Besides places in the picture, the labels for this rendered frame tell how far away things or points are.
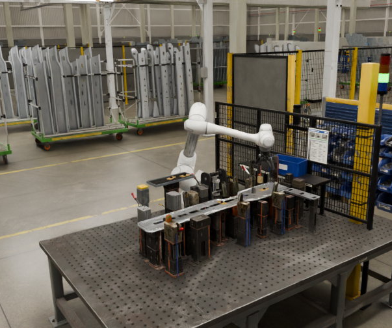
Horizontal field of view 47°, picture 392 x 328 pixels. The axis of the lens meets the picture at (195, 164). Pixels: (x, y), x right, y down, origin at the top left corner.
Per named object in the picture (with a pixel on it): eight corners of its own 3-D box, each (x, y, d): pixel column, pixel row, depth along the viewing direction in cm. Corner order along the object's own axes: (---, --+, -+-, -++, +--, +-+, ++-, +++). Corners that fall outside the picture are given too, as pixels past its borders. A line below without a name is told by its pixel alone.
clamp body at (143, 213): (144, 259, 319) (142, 211, 309) (136, 253, 328) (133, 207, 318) (155, 254, 325) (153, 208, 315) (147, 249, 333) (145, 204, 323)
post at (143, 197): (143, 245, 340) (140, 191, 328) (138, 242, 345) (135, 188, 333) (152, 243, 344) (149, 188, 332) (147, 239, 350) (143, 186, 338)
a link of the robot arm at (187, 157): (175, 174, 413) (178, 157, 428) (192, 177, 414) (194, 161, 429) (188, 112, 356) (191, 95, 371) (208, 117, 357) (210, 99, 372)
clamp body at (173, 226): (174, 280, 291) (173, 228, 281) (162, 271, 302) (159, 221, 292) (187, 274, 297) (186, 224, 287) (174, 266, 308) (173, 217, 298)
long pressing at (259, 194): (151, 235, 289) (151, 233, 289) (134, 224, 306) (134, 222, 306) (292, 189, 371) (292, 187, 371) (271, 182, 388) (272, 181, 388)
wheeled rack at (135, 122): (137, 136, 1049) (133, 59, 1001) (117, 130, 1128) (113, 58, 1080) (202, 126, 1157) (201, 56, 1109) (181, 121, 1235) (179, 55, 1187)
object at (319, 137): (327, 165, 380) (329, 129, 372) (305, 160, 397) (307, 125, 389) (328, 164, 381) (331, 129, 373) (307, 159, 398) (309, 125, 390)
